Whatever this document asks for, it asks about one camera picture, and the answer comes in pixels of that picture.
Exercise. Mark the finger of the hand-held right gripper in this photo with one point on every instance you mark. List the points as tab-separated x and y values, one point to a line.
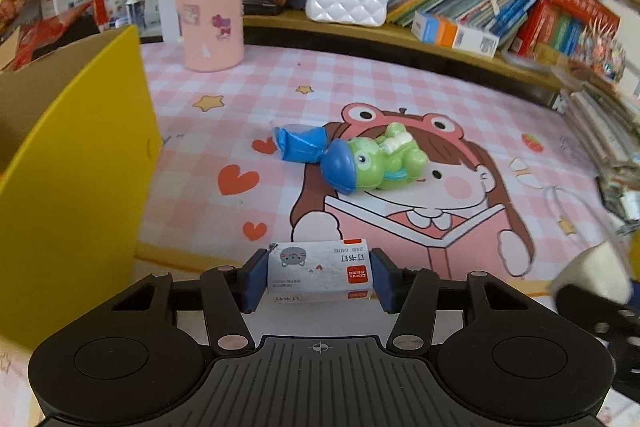
636	291
590	312

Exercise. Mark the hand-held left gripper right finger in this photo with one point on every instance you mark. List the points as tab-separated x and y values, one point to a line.
382	279

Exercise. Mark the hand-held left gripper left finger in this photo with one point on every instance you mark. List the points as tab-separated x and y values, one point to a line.
255	279

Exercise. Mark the small grey staples box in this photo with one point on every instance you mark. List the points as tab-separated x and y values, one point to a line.
320	272

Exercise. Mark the yellow cardboard box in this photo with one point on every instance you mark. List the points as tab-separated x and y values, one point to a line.
75	187

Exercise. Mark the green frog toy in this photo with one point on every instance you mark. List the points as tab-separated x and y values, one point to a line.
390	162

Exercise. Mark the blue plastic wrapper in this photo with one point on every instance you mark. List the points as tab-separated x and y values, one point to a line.
300	144

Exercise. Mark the stack of magazines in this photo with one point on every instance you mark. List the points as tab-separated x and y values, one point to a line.
600	132

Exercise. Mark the cartoon printed desk mat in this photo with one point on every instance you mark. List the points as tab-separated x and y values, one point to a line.
225	117

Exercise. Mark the colourful figurine set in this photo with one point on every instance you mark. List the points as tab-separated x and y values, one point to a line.
602	52

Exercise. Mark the wooden bookshelf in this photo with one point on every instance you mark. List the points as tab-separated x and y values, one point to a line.
350	34

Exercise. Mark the blue orange white carton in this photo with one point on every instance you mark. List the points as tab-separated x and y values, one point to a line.
455	34

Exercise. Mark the pink sticker cup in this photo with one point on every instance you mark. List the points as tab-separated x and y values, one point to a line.
210	12

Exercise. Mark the red boxed book set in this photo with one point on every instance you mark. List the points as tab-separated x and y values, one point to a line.
565	22

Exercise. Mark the white glue bottle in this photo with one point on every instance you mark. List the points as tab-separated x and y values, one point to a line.
132	7

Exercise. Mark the red printed foil sheets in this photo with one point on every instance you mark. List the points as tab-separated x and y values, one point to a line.
55	27

